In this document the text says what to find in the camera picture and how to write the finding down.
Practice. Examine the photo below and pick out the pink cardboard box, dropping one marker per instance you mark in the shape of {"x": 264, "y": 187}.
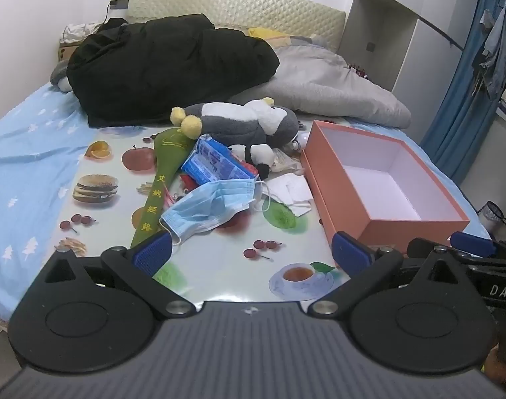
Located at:
{"x": 376, "y": 189}

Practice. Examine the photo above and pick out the white tissue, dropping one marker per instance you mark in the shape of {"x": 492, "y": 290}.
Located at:
{"x": 291, "y": 191}

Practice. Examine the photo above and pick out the light blue bed sheet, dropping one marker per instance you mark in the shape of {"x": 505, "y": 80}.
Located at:
{"x": 62, "y": 182}

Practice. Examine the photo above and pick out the grey quilt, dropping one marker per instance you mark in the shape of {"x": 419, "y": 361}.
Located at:
{"x": 312, "y": 79}

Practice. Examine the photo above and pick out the fruit print table mat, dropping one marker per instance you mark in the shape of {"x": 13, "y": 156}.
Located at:
{"x": 300, "y": 282}

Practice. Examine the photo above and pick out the white round bottle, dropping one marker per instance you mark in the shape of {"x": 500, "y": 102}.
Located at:
{"x": 299, "y": 142}

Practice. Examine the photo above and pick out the small panda plush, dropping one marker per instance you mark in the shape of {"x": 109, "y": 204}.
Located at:
{"x": 259, "y": 157}

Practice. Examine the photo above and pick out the grey white penguin plush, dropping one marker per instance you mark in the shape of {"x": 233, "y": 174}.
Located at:
{"x": 259, "y": 121}

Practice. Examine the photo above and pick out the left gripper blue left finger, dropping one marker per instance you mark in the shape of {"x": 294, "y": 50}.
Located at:
{"x": 134, "y": 269}

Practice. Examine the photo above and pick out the person right hand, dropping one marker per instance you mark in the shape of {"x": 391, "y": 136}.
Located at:
{"x": 495, "y": 369}

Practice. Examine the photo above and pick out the yellow pillow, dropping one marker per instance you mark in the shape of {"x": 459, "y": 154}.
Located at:
{"x": 265, "y": 34}

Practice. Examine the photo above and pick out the green massage stick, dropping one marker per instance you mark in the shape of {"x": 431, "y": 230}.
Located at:
{"x": 172, "y": 147}

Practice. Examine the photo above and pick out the cream padded headboard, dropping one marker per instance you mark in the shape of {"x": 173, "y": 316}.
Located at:
{"x": 295, "y": 17}

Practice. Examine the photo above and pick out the black jacket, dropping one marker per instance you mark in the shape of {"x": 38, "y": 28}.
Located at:
{"x": 135, "y": 74}

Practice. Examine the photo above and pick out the blue face mask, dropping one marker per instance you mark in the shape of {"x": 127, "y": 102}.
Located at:
{"x": 209, "y": 206}

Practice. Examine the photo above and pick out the clear plastic snack bag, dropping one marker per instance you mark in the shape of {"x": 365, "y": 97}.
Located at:
{"x": 286, "y": 164}

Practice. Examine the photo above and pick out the hanging clothes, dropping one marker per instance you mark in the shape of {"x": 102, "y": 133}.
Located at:
{"x": 489, "y": 64}

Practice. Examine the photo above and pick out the blue curtain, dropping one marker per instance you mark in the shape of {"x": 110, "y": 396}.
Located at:
{"x": 465, "y": 116}

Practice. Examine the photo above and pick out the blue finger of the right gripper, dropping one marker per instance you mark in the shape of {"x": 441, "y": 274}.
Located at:
{"x": 471, "y": 244}

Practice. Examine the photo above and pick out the white trash bin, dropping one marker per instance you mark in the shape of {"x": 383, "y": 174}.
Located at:
{"x": 492, "y": 218}

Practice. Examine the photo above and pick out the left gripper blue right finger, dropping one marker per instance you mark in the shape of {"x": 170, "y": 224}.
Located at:
{"x": 369, "y": 271}

